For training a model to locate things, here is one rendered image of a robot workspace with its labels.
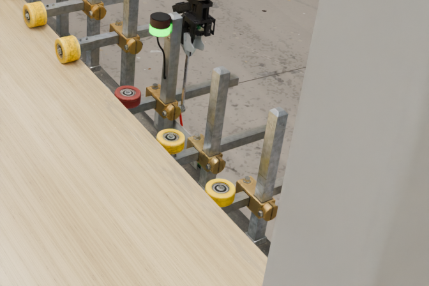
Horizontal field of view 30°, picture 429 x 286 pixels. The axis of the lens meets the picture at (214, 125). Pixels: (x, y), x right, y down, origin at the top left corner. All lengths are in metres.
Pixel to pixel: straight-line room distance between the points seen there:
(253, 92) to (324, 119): 3.94
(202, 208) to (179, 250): 0.17
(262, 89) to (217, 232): 2.32
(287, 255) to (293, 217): 0.02
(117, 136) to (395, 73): 2.05
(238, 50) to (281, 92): 0.46
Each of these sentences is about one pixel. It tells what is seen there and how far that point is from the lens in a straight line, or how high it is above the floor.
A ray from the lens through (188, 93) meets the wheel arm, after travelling 2.55.
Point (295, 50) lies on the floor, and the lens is 4.65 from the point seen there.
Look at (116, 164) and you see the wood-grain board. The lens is 2.16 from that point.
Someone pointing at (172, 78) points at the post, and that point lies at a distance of 2.42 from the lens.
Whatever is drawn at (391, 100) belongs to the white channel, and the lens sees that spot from 0.23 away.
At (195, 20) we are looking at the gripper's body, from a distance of 2.34.
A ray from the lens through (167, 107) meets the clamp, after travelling 2.45.
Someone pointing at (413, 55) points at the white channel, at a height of 2.14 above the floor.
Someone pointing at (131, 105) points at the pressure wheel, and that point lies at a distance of 2.41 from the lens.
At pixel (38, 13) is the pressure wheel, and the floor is 0.96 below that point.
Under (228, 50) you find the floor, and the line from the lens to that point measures 4.54.
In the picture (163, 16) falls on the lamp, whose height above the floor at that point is 1.17.
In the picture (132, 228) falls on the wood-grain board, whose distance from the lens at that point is 1.97.
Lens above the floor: 2.24
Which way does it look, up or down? 35 degrees down
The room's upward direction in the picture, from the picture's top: 7 degrees clockwise
